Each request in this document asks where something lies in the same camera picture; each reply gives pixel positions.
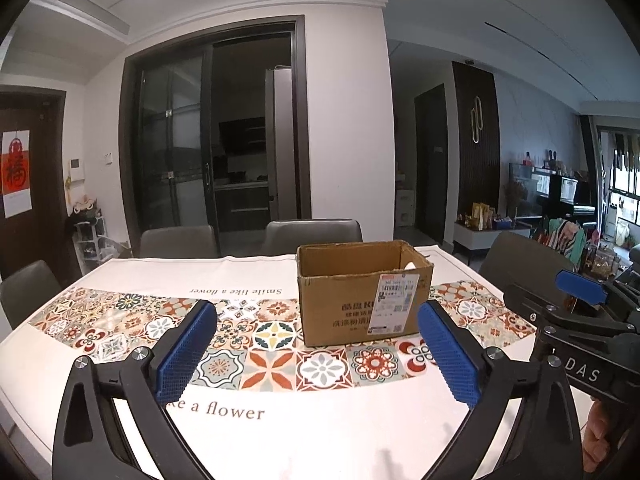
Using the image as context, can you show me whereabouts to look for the hanging colourful clothes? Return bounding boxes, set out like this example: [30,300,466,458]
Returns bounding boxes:
[542,216,587,262]

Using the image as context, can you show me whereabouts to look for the silver refrigerator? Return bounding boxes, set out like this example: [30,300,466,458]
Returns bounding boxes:
[265,66,294,222]

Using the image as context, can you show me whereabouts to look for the dark sliding glass door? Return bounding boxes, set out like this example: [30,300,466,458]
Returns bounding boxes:
[122,15,312,257]

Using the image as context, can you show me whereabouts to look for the dark slatted wall panel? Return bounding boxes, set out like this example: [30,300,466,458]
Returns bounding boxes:
[452,61,501,242]

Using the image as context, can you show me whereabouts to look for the white shoe rack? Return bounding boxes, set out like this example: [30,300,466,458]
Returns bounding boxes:
[69,199,109,264]

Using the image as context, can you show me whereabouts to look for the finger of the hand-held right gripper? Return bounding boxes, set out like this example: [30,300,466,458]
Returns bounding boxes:
[502,282,633,338]
[556,269,640,311]

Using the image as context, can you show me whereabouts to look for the grey dining chair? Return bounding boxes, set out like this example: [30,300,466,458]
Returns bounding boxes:
[140,225,219,259]
[0,260,63,329]
[262,219,364,256]
[479,231,577,287]

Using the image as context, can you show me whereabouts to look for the tile-pattern tablecloth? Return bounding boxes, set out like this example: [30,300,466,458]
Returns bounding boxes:
[0,246,601,480]

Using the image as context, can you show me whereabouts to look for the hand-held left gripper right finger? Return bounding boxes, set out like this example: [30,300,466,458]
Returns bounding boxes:
[417,301,586,480]

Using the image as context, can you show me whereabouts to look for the dark hallway door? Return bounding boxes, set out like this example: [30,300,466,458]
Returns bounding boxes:
[414,84,449,244]

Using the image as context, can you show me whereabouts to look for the person's right hand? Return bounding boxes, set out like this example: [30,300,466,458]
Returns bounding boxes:
[582,400,621,461]

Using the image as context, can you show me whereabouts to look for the black piano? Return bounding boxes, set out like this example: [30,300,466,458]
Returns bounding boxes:
[546,175,597,222]

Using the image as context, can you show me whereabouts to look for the red wall calendar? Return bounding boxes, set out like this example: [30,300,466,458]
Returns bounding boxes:
[0,130,34,219]

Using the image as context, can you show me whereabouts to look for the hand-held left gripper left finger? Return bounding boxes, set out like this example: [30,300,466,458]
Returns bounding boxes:
[52,301,218,480]

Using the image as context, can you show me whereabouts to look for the brown wooden door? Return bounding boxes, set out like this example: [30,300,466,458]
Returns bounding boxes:
[0,86,67,282]

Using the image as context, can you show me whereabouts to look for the brown cardboard box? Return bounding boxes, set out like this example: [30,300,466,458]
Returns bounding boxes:
[296,240,434,347]

